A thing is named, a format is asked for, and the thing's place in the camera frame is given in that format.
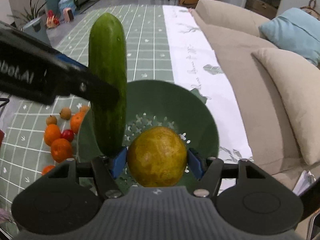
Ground green cucumber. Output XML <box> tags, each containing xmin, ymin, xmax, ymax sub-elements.
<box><xmin>88</xmin><ymin>12</ymin><xmax>127</xmax><ymax>158</ymax></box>

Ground yellow-green round fruit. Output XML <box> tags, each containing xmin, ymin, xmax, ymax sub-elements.
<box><xmin>126</xmin><ymin>126</ymin><xmax>187</xmax><ymax>187</ymax></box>

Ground orange mandarin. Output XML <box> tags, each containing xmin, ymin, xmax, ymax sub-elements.
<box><xmin>70</xmin><ymin>112</ymin><xmax>86</xmax><ymax>134</ymax></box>
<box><xmin>50</xmin><ymin>138</ymin><xmax>73</xmax><ymax>163</ymax></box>
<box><xmin>42</xmin><ymin>165</ymin><xmax>55</xmax><ymax>176</ymax></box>
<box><xmin>44</xmin><ymin>124</ymin><xmax>61</xmax><ymax>146</ymax></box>

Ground brown longan middle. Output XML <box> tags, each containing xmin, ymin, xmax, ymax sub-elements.
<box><xmin>60</xmin><ymin>107</ymin><xmax>72</xmax><ymax>120</ymax></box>

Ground brown longan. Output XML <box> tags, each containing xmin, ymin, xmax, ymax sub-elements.
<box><xmin>46</xmin><ymin>115</ymin><xmax>57</xmax><ymax>126</ymax></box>
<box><xmin>60</xmin><ymin>107</ymin><xmax>72</xmax><ymax>120</ymax></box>

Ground red toy figure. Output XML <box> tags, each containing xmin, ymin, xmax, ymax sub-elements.
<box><xmin>46</xmin><ymin>10</ymin><xmax>60</xmax><ymax>29</ymax></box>

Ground grey trash bin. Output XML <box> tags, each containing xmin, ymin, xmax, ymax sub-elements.
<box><xmin>22</xmin><ymin>17</ymin><xmax>51</xmax><ymax>46</ymax></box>

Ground pink small heater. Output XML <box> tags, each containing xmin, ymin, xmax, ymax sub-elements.
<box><xmin>63</xmin><ymin>7</ymin><xmax>74</xmax><ymax>22</ymax></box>

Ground brown longan left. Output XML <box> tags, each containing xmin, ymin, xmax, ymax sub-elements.
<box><xmin>46</xmin><ymin>115</ymin><xmax>57</xmax><ymax>126</ymax></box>

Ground long leaf potted plant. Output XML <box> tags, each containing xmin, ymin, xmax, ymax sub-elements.
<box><xmin>7</xmin><ymin>0</ymin><xmax>47</xmax><ymax>29</ymax></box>

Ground small red tomato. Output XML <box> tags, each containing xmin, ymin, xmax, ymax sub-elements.
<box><xmin>61</xmin><ymin>129</ymin><xmax>74</xmax><ymax>142</ymax></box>

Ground water bottle jug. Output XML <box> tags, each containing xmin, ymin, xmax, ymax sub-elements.
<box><xmin>58</xmin><ymin>0</ymin><xmax>76</xmax><ymax>15</ymax></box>

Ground beige sofa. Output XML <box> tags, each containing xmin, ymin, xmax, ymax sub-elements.
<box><xmin>191</xmin><ymin>0</ymin><xmax>319</xmax><ymax>189</ymax></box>

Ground green colander bowl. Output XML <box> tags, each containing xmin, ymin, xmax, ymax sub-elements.
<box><xmin>77</xmin><ymin>80</ymin><xmax>219</xmax><ymax>193</ymax></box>

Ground green checkered tablecloth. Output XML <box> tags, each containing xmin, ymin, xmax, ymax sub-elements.
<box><xmin>1</xmin><ymin>4</ymin><xmax>173</xmax><ymax>209</ymax></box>

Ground white printed table runner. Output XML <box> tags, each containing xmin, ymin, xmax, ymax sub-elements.
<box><xmin>163</xmin><ymin>5</ymin><xmax>253</xmax><ymax>164</ymax></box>

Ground beige cushion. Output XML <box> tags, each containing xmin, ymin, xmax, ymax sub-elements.
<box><xmin>253</xmin><ymin>48</ymin><xmax>319</xmax><ymax>165</ymax></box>

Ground light blue cushion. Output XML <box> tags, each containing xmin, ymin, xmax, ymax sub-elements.
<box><xmin>259</xmin><ymin>8</ymin><xmax>319</xmax><ymax>67</ymax></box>

